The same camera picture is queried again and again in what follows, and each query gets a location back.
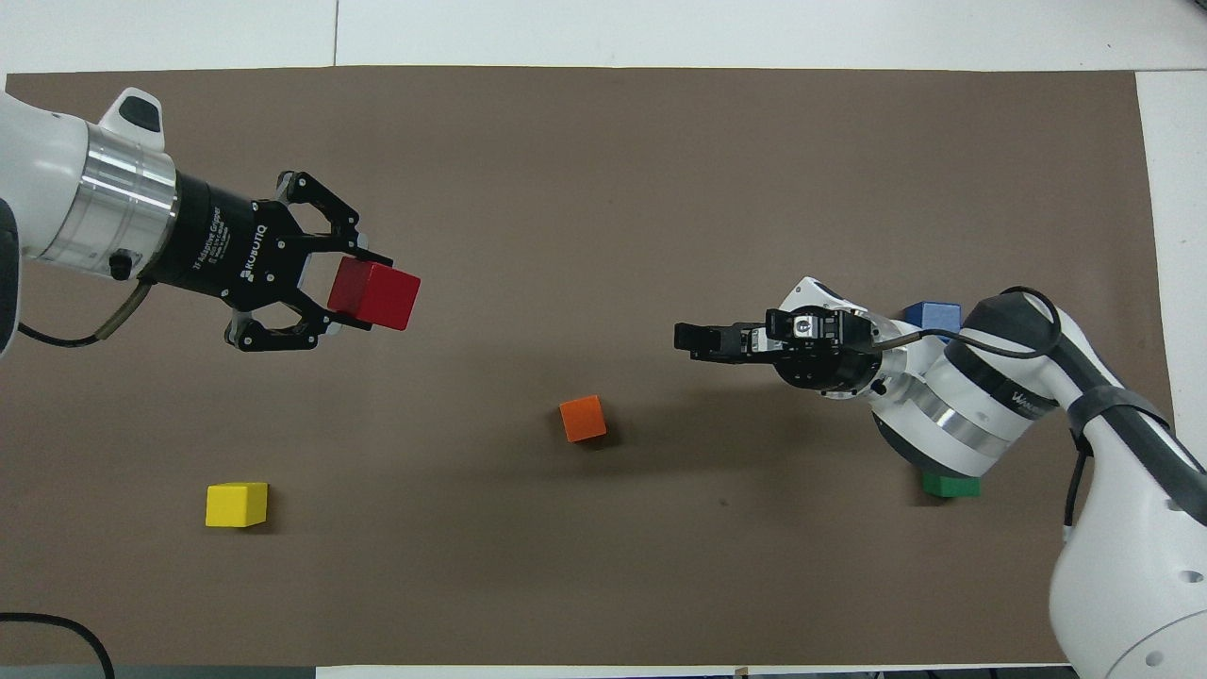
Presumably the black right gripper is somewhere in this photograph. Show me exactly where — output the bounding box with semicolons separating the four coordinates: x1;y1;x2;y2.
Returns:
673;306;885;396

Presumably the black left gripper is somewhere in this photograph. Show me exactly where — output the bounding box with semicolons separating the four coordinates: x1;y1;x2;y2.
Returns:
149;171;394;353

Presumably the red wooden block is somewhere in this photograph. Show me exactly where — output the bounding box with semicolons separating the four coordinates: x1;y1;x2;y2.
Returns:
327;258;422;332

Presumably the orange wooden block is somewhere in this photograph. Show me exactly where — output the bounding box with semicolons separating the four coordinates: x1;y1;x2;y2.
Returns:
559;394;608;444

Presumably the blue wooden block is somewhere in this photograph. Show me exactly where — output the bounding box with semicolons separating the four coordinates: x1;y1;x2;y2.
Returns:
902;302;963;342

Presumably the yellow wooden block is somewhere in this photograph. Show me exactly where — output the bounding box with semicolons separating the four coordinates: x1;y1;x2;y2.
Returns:
205;482;270;529

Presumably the green wooden block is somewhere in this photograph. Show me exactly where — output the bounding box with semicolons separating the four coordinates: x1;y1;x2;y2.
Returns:
921;472;983;499

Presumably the brown table mat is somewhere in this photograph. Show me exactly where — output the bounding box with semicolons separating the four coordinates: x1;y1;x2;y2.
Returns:
0;64;1204;668

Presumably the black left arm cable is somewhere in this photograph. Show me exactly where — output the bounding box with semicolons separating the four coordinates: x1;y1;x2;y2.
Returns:
17;279;154;349

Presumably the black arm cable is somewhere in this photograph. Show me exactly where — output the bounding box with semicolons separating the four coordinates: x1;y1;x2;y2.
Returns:
872;287;1068;361
17;279;154;349

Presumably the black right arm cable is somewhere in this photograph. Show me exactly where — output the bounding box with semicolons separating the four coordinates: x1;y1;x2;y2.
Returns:
872;287;1068;361

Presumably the thin black cable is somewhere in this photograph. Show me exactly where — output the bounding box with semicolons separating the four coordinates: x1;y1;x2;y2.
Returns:
0;612;117;679

